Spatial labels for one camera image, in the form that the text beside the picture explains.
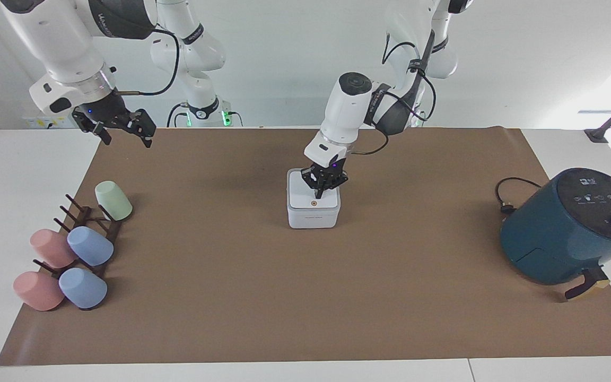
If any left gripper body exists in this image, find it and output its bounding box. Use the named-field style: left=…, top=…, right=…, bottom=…
left=311, top=159, right=348, bottom=182

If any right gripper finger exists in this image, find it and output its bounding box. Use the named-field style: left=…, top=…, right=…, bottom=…
left=120, top=108, right=157, bottom=149
left=72, top=109, right=113, bottom=146

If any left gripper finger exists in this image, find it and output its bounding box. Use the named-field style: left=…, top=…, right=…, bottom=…
left=301, top=167, right=324, bottom=199
left=320, top=172, right=350, bottom=200

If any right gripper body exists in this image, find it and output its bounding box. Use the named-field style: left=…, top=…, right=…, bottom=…
left=74, top=91, right=130, bottom=127

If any white square trash can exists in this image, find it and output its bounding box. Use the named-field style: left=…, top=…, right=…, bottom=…
left=286, top=168, right=342, bottom=230

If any green plastic cup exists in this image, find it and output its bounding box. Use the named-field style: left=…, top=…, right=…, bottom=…
left=95, top=180, right=133, bottom=222

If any dark wooden cup rack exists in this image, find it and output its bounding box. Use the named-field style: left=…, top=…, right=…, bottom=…
left=33, top=194, right=124, bottom=311

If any blue plastic cup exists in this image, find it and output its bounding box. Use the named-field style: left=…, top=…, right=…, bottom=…
left=59, top=267, right=108, bottom=310
left=67, top=226, right=115, bottom=267

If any pink plastic cup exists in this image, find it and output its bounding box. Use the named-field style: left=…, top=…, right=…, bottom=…
left=30, top=229, right=78, bottom=270
left=13, top=271, right=66, bottom=312

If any teal air fryer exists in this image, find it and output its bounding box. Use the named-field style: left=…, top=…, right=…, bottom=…
left=500, top=168, right=611, bottom=302

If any black air fryer cable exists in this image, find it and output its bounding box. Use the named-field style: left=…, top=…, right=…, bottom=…
left=495, top=177, right=543, bottom=215

